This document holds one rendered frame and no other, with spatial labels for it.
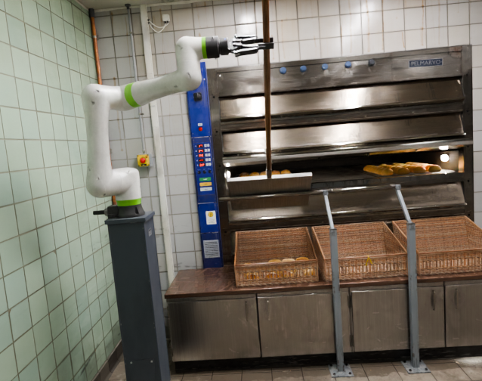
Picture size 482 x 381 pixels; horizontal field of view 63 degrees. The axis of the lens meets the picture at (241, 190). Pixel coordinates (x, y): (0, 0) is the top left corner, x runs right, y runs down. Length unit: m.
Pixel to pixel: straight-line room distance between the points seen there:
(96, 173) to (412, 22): 2.45
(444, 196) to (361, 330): 1.22
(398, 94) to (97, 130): 2.18
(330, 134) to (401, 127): 0.53
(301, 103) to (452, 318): 1.78
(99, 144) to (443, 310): 2.31
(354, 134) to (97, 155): 1.92
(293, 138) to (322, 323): 1.33
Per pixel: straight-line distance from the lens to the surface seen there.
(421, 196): 3.30
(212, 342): 2.83
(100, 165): 1.95
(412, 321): 2.85
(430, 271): 2.89
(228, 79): 3.09
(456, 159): 3.50
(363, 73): 3.18
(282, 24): 3.15
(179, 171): 3.09
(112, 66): 3.27
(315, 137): 3.06
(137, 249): 2.07
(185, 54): 1.80
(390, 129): 3.19
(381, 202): 3.20
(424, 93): 3.29
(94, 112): 1.94
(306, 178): 2.59
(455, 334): 3.06
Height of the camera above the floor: 1.52
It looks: 7 degrees down
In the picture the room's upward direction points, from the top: 5 degrees counter-clockwise
